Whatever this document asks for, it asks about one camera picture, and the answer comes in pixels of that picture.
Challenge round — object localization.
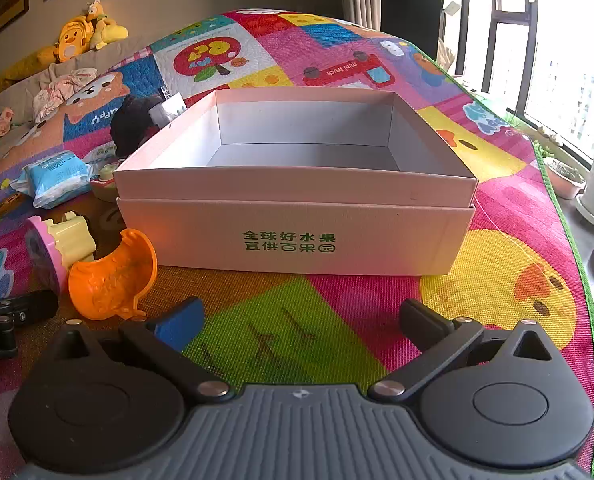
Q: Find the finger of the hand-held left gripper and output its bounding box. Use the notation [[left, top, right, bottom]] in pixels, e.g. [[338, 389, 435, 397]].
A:
[[0, 290, 58, 331]]

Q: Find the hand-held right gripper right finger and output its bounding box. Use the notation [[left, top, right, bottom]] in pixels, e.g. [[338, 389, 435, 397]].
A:
[[368, 298, 554, 403]]

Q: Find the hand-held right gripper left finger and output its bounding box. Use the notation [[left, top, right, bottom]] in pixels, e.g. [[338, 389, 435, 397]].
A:
[[52, 296, 230, 402]]

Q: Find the pink and yellow cupcake toy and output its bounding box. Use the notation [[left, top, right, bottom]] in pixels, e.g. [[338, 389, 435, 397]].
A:
[[24, 211, 98, 295]]

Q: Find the orange plastic toy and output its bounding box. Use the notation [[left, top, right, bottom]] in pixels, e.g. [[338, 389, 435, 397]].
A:
[[68, 228, 158, 322]]

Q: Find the blue wet wipes pack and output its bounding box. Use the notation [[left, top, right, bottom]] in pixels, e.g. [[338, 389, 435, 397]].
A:
[[11, 150, 94, 210]]

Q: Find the small colourful round toy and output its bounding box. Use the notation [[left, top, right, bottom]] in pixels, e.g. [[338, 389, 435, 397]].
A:
[[90, 162, 128, 204]]

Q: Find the pink cardboard box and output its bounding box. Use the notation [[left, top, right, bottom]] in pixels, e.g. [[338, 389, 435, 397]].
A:
[[113, 86, 479, 277]]

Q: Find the black plush toy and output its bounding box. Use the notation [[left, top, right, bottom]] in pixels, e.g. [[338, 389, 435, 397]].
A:
[[111, 95, 165, 158]]

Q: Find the small white box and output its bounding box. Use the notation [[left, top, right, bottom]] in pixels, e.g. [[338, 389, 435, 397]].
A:
[[152, 87, 186, 126]]

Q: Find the colourful cartoon play mat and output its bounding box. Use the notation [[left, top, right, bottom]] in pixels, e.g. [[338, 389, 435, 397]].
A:
[[0, 8, 594, 478]]

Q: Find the beige sofa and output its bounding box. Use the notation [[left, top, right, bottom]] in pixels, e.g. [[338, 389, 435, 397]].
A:
[[0, 35, 152, 181]]

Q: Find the small white planter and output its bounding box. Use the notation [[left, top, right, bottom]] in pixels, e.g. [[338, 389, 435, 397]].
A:
[[544, 157, 588, 200]]

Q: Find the pink crumpled clothing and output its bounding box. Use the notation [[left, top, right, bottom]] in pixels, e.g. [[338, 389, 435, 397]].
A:
[[32, 67, 98, 121]]

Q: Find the long yellow plush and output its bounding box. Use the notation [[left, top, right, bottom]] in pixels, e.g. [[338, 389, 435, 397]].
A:
[[2, 47, 54, 82]]

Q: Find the orange yellow plush toy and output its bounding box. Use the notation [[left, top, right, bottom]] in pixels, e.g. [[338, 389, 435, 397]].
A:
[[37, 15, 92, 64]]

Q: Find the yellow green plush toy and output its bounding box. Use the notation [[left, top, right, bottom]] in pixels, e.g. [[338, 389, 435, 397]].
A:
[[87, 0, 129, 51]]

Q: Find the window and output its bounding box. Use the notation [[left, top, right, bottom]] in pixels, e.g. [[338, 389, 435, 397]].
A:
[[442, 0, 594, 161]]

